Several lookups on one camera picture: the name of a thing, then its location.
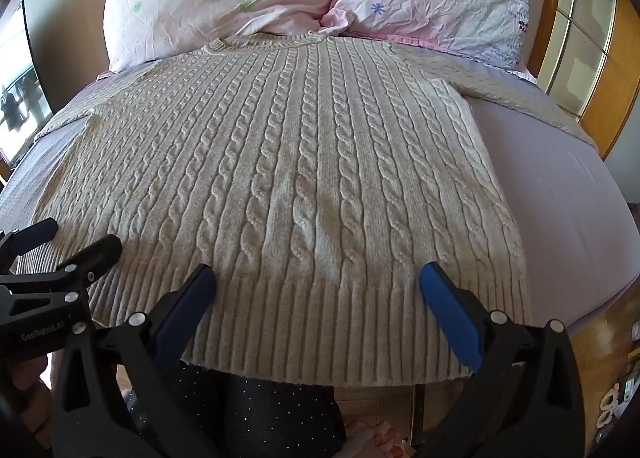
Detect person's dark dotted pants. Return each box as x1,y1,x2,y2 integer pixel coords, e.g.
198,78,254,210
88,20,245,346
120,363,348,458

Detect person's left hand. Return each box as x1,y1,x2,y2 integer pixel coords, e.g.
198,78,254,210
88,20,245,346
9,352,53,421

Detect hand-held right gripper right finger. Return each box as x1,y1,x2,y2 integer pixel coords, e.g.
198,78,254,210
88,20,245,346
419,262,587,458

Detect beige cable knit sweater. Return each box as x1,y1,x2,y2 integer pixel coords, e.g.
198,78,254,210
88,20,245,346
15,32,601,387

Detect white plastic objects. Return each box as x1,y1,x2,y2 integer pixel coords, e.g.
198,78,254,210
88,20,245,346
594,373,640,441

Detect pink slippers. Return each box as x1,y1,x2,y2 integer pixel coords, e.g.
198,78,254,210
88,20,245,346
344,418,418,458

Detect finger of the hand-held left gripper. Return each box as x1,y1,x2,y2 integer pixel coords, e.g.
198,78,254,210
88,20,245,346
0,234,124,299
0,217,59,275

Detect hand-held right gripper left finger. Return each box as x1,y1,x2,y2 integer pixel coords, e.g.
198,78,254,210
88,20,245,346
51,264,218,458

